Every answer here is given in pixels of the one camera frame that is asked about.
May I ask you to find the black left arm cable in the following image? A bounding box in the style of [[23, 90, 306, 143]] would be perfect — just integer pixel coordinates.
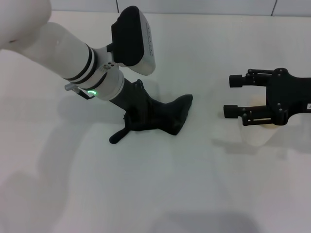
[[64, 83, 96, 100]]

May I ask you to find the dark blue rag with loop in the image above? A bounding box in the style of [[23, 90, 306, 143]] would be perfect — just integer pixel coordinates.
[[109, 94, 194, 145]]

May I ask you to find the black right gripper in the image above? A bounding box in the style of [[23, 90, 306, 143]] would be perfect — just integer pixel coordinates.
[[223, 67, 311, 126]]

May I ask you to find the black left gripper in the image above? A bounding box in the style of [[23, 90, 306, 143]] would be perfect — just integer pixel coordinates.
[[109, 79, 150, 114]]

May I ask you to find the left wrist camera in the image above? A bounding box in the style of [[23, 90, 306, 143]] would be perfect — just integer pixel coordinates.
[[106, 6, 156, 76]]

